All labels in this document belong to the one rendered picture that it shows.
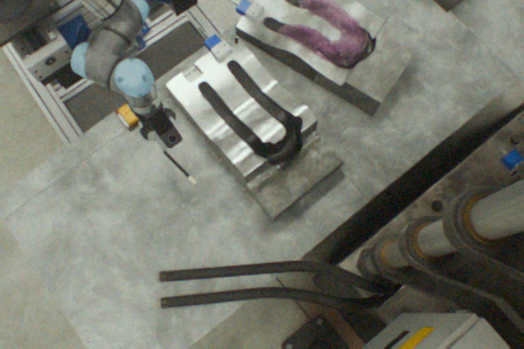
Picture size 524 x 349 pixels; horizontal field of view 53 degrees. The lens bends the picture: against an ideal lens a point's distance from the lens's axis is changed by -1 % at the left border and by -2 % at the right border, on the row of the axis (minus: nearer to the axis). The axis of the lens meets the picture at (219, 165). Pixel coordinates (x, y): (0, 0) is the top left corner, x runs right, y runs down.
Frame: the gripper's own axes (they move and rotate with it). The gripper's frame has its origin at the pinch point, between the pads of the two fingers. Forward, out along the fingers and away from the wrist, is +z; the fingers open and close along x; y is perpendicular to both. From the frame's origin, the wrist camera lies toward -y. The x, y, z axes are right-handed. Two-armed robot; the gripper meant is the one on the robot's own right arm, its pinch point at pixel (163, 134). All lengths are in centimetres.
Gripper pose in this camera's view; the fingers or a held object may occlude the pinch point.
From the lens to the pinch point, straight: 145.9
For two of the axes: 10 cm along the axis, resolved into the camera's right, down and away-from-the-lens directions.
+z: 0.5, 2.7, 9.6
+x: -7.9, 6.0, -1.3
